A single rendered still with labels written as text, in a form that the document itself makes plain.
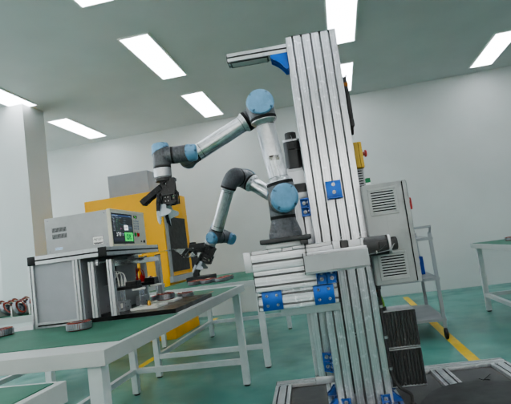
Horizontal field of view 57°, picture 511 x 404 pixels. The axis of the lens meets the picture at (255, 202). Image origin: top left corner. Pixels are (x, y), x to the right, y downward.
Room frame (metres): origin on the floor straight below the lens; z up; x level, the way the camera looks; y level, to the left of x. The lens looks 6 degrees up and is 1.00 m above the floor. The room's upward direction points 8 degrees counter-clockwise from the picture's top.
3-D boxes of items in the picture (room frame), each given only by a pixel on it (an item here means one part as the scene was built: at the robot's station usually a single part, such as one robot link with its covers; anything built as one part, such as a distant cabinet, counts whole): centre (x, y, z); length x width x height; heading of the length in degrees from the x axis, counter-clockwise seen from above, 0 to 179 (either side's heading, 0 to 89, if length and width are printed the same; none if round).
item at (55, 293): (2.40, 1.06, 0.91); 0.28 x 0.03 x 0.32; 80
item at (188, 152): (2.00, 0.28, 1.45); 0.11 x 0.11 x 0.08; 2
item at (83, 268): (2.70, 0.86, 0.92); 0.66 x 0.01 x 0.30; 170
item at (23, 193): (6.19, 3.05, 1.65); 0.50 x 0.45 x 3.30; 80
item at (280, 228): (2.13, -0.12, 1.09); 0.15 x 0.15 x 0.10
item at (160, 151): (1.98, 0.37, 1.45); 0.09 x 0.08 x 0.11; 92
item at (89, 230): (2.72, 0.93, 1.22); 0.44 x 0.39 x 0.20; 170
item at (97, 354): (2.70, 0.85, 0.72); 2.20 x 1.01 x 0.05; 170
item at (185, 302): (2.66, 0.63, 0.76); 0.64 x 0.47 x 0.02; 170
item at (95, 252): (2.71, 0.93, 1.09); 0.68 x 0.44 x 0.05; 170
